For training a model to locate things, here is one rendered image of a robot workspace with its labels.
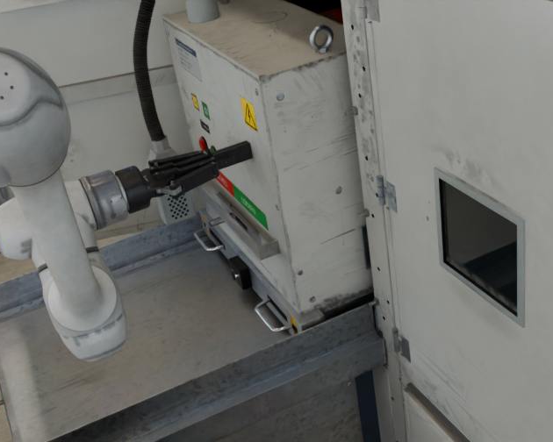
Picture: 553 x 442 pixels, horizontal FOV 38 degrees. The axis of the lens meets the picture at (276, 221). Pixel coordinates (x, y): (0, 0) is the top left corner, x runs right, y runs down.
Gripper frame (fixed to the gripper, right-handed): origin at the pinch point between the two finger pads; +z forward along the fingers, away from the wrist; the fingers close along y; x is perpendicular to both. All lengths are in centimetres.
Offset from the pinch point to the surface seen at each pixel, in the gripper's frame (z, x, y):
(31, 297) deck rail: -40, -38, -42
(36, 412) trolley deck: -46, -38, -3
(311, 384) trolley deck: 0.7, -40.9, 17.1
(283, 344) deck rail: -1.9, -32.2, 13.9
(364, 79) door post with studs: 16.9, 14.4, 19.5
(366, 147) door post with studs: 16.9, 2.1, 17.7
